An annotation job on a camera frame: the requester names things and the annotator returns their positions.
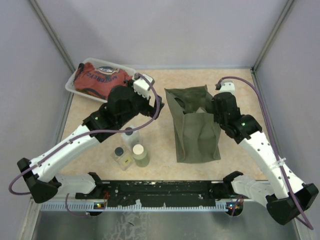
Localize white slotted cable duct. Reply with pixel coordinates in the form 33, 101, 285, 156
39, 201, 241, 213

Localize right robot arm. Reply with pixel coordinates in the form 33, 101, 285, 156
211, 92, 319, 225

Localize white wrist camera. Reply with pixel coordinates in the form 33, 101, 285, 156
215, 80, 236, 96
133, 72, 151, 100

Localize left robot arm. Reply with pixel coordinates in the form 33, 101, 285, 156
17, 86, 164, 204

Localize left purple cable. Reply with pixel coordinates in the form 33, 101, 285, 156
8, 72, 161, 218

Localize olive green canvas bag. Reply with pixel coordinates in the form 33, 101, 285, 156
164, 85, 221, 164

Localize square clear bottle black cap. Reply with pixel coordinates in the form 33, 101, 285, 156
111, 145, 134, 171

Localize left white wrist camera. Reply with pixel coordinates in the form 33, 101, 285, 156
133, 72, 151, 100

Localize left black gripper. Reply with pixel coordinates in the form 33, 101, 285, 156
118, 79, 164, 127

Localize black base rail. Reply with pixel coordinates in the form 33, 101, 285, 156
75, 180, 238, 208

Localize red printed t-shirt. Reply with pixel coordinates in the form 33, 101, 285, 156
73, 62, 132, 100

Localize white plastic basket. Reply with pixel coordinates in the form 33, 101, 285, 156
65, 57, 137, 103

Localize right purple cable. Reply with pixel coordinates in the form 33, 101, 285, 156
216, 76, 314, 230

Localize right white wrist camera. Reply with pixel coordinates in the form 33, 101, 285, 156
215, 80, 236, 96

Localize purple cable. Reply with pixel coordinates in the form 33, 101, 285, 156
216, 76, 314, 230
8, 72, 161, 218

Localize green bottle white cap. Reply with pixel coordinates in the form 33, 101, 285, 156
132, 144, 150, 168

